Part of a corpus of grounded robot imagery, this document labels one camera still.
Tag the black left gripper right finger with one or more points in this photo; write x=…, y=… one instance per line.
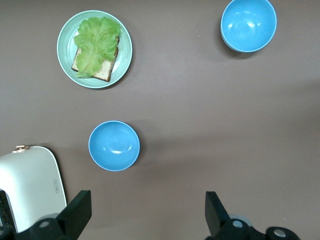
x=215, y=212

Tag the green lettuce leaf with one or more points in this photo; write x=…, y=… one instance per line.
x=96, y=45

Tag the light green plate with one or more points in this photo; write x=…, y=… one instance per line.
x=125, y=57

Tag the bread slice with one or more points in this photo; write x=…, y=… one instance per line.
x=105, y=70

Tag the blue bowl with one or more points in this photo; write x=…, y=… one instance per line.
x=248, y=25
x=113, y=146

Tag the brown table cover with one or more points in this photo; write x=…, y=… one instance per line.
x=200, y=125

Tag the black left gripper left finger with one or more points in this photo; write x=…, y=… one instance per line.
x=77, y=212

